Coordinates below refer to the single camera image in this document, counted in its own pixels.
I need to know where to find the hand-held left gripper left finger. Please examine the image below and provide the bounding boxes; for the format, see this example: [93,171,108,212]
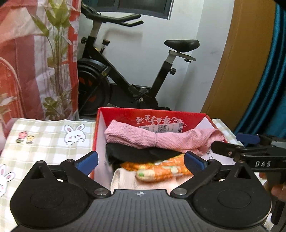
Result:
[28,150,112,199]

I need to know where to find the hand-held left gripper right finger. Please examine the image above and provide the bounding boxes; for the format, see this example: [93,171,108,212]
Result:
[170,150,255,199]

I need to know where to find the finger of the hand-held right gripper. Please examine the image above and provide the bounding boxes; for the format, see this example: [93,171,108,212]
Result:
[236,133,272,146]
[211,140,245,163]

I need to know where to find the orange printed cloth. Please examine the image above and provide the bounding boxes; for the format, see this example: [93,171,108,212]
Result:
[120,156,194,183]

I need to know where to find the cream knit cloth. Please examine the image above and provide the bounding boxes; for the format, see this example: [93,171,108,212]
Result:
[110,168,190,197]

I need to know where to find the black cloth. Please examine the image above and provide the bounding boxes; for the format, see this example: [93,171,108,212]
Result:
[105,143,186,170]

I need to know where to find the pink knit cloth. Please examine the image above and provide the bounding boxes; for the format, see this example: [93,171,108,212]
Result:
[104,119,226,157]

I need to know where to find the red strawberry print box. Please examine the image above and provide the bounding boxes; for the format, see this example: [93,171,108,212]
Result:
[88,107,233,192]

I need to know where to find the person's right hand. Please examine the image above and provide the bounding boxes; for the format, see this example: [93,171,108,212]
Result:
[271,182,286,200]

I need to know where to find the white paper label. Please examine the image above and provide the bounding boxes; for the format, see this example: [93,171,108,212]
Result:
[139,122,187,134]

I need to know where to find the checked rabbit print tablecloth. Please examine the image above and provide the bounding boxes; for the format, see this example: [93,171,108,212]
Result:
[0,118,272,232]

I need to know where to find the blue curtain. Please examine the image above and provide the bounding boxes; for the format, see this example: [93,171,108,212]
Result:
[233,4,286,136]

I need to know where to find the wooden door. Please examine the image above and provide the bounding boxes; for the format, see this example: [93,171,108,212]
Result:
[200,0,280,134]

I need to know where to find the black exercise bike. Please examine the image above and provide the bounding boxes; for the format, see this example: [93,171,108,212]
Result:
[77,3,200,116]

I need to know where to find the dark window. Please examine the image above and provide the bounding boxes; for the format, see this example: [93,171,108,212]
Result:
[112,0,175,20]

